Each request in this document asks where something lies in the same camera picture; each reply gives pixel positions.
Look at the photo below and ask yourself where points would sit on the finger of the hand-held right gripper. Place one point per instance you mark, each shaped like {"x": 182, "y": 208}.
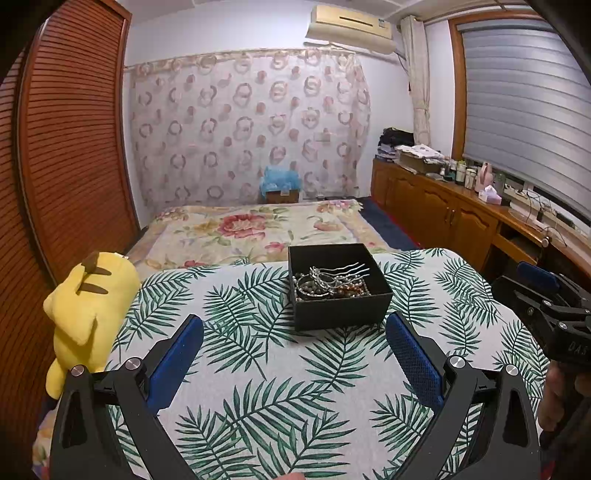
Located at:
{"x": 538, "y": 274}
{"x": 517, "y": 290}

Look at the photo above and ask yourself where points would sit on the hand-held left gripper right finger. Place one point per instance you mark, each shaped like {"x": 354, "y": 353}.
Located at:
{"x": 415, "y": 364}

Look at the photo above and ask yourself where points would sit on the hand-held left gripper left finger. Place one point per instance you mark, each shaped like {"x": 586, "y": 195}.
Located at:
{"x": 178, "y": 360}

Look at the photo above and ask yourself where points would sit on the black jewelry box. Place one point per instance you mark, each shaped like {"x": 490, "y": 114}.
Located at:
{"x": 341, "y": 314}

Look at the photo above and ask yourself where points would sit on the silver hair comb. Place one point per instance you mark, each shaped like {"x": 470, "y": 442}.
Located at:
{"x": 339, "y": 270}

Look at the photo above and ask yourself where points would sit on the person's right hand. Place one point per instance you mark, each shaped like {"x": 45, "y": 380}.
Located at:
{"x": 551, "y": 397}

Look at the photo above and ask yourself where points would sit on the person's left hand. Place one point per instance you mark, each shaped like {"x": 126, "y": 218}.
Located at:
{"x": 291, "y": 476}

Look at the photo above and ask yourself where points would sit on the green leaf print cloth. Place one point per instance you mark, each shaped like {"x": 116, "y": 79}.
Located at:
{"x": 258, "y": 369}

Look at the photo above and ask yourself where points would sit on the pink tissue box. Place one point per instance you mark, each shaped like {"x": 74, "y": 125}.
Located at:
{"x": 489, "y": 194}

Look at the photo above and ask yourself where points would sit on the yellow plush toy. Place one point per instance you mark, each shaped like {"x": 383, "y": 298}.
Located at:
{"x": 92, "y": 304}

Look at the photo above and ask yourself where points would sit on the long wooden cabinet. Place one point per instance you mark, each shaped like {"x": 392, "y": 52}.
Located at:
{"x": 443, "y": 217}

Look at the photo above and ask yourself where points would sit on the row of cosmetic bottles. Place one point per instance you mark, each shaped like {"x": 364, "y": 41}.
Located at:
{"x": 461, "y": 175}

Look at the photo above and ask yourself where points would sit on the dark blue rug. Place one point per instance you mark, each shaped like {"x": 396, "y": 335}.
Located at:
{"x": 388, "y": 226}

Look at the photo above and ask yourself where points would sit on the floral blanket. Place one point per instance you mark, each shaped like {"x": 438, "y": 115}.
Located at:
{"x": 240, "y": 230}

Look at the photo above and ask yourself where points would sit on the cardboard box with cloth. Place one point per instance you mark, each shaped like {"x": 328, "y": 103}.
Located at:
{"x": 420, "y": 159}

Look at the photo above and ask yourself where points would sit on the grey window blind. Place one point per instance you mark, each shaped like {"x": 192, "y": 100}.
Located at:
{"x": 526, "y": 106}

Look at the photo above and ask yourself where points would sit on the stack of folded clothes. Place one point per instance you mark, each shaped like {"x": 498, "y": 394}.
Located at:
{"x": 395, "y": 145}

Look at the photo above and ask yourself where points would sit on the small wooden nightstand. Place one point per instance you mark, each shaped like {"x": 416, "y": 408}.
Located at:
{"x": 281, "y": 196}

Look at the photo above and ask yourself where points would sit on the blue plastic bag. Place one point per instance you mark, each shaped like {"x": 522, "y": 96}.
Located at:
{"x": 279, "y": 177}

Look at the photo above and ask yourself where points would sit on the cream tied curtain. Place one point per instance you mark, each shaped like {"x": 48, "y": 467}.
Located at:
{"x": 418, "y": 78}

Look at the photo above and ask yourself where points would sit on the wooden louvered wardrobe door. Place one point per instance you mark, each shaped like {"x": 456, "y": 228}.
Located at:
{"x": 69, "y": 138}

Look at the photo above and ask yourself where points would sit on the wall air conditioner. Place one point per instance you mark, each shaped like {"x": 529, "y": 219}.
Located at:
{"x": 351, "y": 27}

